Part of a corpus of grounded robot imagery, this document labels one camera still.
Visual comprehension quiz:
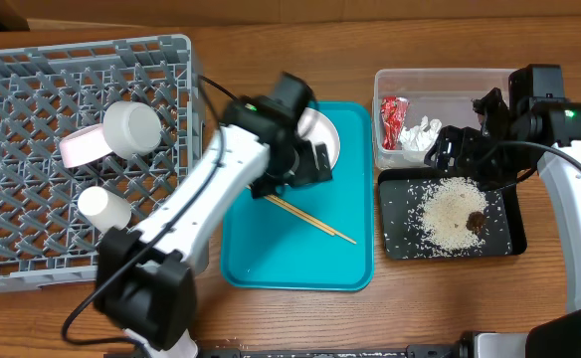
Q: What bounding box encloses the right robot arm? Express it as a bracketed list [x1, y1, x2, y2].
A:
[425, 86, 581, 357]

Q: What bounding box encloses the grey-green bowl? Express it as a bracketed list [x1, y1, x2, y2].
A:
[102, 101, 162, 160]

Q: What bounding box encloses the white tissue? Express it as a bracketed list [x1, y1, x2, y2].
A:
[399, 116, 443, 152]

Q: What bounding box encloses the pink bowl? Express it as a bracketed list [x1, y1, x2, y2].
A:
[59, 124, 112, 168]

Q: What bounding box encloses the brown food scrap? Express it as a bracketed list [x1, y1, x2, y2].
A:
[466, 212, 486, 235]

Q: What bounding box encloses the teal plastic tray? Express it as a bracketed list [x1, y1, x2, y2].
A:
[220, 101, 374, 291]

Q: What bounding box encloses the black food waste tray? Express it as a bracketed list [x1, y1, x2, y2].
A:
[378, 167, 527, 260]

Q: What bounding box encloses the clear plastic waste bin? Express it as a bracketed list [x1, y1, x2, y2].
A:
[372, 69, 512, 170]

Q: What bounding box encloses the white rice pile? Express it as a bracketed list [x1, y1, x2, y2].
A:
[387, 176, 493, 258]

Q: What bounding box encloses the white round plate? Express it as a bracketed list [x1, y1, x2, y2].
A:
[297, 107, 340, 168]

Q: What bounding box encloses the white paper cup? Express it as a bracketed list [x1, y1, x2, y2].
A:
[78, 186, 131, 233]

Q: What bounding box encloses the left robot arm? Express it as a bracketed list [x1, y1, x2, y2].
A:
[90, 96, 341, 357]

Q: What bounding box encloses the red snack wrapper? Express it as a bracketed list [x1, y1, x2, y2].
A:
[380, 95, 410, 150]

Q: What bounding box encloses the grey plastic dishwasher rack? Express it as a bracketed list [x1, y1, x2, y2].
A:
[0, 34, 205, 293]

